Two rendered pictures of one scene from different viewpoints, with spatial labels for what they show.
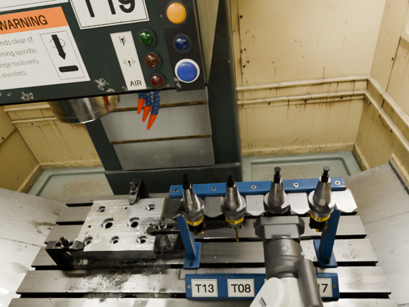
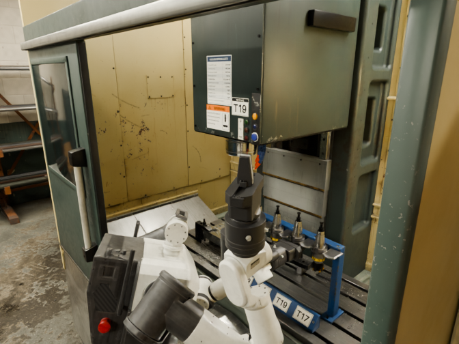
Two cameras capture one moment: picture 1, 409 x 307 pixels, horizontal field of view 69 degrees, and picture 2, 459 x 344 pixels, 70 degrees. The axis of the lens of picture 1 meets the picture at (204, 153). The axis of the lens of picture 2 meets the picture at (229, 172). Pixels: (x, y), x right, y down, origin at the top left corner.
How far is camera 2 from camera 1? 0.96 m
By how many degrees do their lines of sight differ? 40
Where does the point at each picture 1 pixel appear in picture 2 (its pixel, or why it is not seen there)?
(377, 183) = not seen: hidden behind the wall
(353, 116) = not seen: outside the picture
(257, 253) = (291, 290)
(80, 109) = (233, 149)
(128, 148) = (271, 205)
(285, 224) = (289, 245)
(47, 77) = (219, 127)
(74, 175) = not seen: hidden behind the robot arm
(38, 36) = (221, 113)
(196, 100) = (317, 187)
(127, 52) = (240, 125)
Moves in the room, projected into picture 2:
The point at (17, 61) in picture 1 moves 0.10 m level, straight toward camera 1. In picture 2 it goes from (214, 119) to (209, 123)
